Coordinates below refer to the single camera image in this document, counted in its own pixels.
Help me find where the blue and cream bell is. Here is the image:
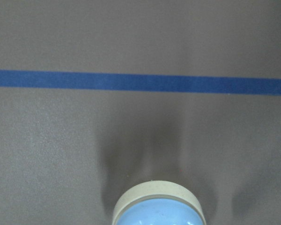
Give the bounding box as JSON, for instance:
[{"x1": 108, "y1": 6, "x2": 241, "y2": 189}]
[{"x1": 112, "y1": 180, "x2": 206, "y2": 225}]

